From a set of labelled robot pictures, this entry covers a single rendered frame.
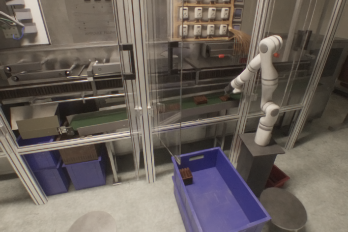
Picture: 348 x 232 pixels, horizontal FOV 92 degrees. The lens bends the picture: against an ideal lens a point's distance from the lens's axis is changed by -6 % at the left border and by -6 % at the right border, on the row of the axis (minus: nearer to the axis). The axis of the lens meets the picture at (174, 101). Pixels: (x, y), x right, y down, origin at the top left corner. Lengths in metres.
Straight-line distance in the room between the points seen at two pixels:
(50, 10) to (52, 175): 1.30
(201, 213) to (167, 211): 0.35
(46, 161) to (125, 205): 0.71
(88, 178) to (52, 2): 1.45
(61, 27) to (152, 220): 1.67
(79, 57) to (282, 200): 1.88
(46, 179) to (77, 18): 1.32
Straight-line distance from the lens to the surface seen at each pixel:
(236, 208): 1.45
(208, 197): 1.45
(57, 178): 1.82
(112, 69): 1.34
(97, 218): 1.41
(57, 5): 1.74
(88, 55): 1.66
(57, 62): 1.73
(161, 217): 1.62
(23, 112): 1.65
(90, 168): 1.72
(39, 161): 1.72
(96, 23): 1.68
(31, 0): 1.77
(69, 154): 1.63
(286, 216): 1.51
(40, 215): 1.92
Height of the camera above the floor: 1.42
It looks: 28 degrees down
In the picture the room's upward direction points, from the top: straight up
